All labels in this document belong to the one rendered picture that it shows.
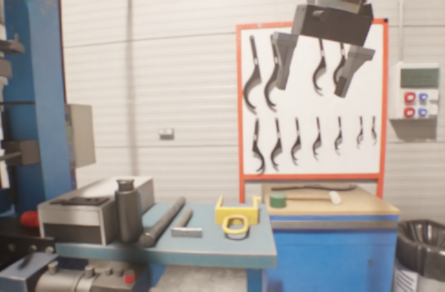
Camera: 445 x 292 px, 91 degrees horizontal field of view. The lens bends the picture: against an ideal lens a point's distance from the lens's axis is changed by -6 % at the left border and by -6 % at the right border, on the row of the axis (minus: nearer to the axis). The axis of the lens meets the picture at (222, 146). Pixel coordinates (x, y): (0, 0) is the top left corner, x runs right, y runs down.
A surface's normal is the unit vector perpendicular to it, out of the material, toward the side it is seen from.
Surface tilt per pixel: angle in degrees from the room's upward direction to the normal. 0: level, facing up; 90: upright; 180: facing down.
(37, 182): 90
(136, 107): 90
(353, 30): 113
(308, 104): 90
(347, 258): 90
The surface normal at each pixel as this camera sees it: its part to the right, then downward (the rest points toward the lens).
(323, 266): -0.11, 0.11
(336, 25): 0.10, 0.49
